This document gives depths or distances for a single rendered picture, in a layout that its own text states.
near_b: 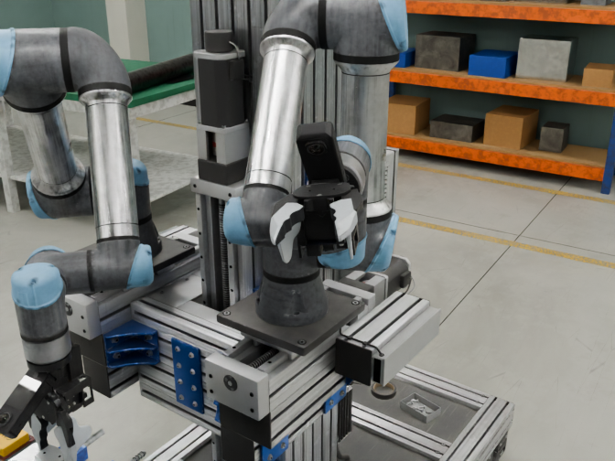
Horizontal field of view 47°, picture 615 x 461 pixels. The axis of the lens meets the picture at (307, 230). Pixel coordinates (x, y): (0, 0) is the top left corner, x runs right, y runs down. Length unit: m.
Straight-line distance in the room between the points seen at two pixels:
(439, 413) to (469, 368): 0.68
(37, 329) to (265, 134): 0.48
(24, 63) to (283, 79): 0.46
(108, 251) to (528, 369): 2.35
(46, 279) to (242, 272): 0.57
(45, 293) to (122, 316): 0.58
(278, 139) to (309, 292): 0.39
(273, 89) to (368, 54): 0.18
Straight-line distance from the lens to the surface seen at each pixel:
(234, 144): 1.53
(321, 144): 0.84
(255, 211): 1.07
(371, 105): 1.25
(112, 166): 1.29
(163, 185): 4.65
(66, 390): 1.28
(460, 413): 2.59
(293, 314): 1.40
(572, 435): 2.95
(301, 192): 0.86
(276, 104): 1.15
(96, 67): 1.33
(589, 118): 6.10
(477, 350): 3.35
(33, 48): 1.35
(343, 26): 1.22
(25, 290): 1.17
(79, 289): 1.28
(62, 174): 1.60
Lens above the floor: 1.75
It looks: 23 degrees down
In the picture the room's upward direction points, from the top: straight up
